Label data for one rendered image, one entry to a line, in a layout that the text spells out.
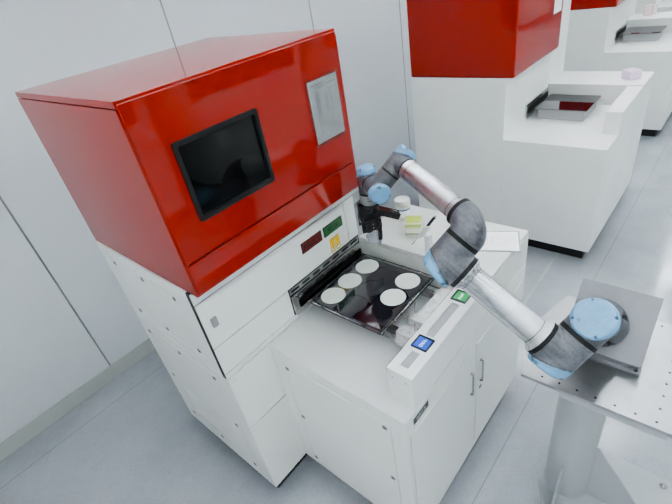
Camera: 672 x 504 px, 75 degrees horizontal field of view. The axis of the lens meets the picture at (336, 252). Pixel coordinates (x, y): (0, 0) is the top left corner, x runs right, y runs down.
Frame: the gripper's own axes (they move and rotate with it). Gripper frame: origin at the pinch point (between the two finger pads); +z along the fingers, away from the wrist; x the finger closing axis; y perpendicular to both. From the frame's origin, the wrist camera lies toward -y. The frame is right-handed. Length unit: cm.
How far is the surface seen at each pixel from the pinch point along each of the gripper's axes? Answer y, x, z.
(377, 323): 12.3, 36.3, 9.4
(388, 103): -85, -278, 26
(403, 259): -8.2, 4.3, 8.1
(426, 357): 3, 62, 3
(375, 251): 1.0, -7.2, 8.7
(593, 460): -58, 72, 73
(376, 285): 6.7, 14.9, 9.7
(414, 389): 10, 69, 8
